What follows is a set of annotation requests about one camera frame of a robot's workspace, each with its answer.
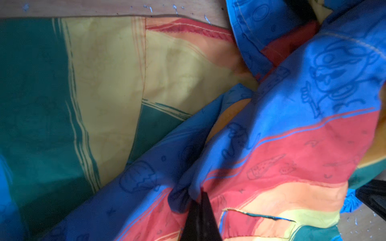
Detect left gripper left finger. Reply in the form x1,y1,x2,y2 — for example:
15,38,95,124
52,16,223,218
180,201,202,241

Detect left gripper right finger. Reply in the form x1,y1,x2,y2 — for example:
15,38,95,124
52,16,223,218
200,191,223,241

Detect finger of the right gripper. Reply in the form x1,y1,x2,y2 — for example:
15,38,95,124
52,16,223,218
355,180,386,214

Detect rainbow striped zip jacket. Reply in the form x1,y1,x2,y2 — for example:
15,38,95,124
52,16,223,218
1,1,386,241

